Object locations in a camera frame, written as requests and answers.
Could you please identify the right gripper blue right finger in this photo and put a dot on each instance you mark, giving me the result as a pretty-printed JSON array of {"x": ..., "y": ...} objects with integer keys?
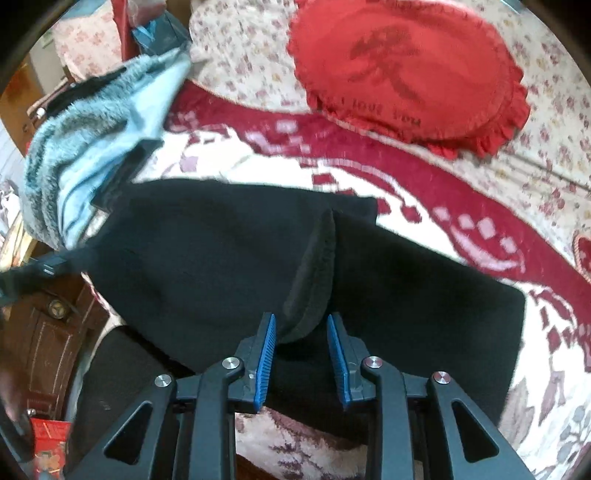
[{"x": 347, "y": 355}]

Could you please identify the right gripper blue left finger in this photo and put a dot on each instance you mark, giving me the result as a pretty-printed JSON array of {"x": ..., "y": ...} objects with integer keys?
[{"x": 247, "y": 393}]

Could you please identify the black pants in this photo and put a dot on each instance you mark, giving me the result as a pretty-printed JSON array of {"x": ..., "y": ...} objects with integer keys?
[{"x": 191, "y": 267}]

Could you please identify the grey fleece light blue garment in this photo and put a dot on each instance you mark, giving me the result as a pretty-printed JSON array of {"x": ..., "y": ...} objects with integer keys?
[{"x": 90, "y": 129}]

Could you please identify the red white patterned blanket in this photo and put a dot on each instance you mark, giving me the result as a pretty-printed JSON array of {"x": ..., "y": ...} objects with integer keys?
[{"x": 546, "y": 416}]

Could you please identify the blue gift bag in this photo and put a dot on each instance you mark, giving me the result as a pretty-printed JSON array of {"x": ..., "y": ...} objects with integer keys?
[{"x": 160, "y": 35}]

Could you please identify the red heart pillow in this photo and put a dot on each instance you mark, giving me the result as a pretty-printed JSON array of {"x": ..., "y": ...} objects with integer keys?
[{"x": 431, "y": 73}]

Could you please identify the floral beige quilt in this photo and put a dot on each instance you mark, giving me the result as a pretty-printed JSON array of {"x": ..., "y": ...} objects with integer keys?
[{"x": 543, "y": 172}]

